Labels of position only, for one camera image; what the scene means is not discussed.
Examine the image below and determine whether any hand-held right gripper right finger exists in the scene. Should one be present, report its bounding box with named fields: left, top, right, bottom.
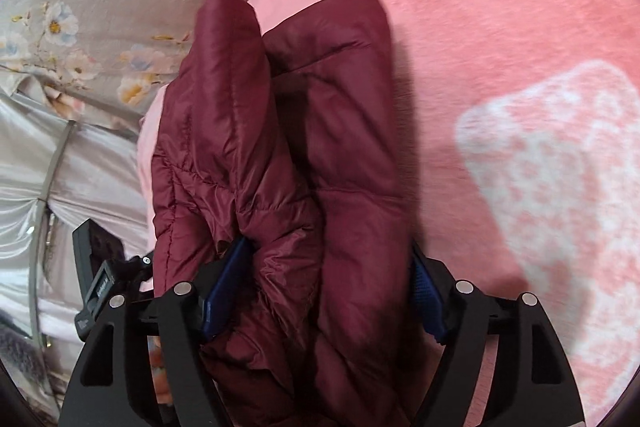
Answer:
left=410, top=251, right=587, bottom=427

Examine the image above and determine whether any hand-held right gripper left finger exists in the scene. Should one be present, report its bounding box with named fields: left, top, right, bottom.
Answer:
left=59, top=236, right=253, bottom=427

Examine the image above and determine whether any maroon puffer jacket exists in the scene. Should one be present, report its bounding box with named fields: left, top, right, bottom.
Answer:
left=149, top=0, right=451, bottom=427

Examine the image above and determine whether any silver grey satin cloth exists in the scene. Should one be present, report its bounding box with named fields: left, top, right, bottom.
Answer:
left=0, top=87, right=157, bottom=358

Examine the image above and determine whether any dark grey fuzzy cloth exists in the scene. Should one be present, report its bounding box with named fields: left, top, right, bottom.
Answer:
left=0, top=311, right=54, bottom=394

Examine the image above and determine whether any grey floral quilt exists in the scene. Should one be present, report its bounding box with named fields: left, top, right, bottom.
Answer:
left=0, top=0, right=346, bottom=143

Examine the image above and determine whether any pink fleece blanket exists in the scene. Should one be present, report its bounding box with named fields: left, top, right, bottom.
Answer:
left=135, top=0, right=640, bottom=427

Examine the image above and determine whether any grey strap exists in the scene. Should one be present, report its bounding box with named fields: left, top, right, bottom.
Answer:
left=27, top=121, right=77, bottom=349

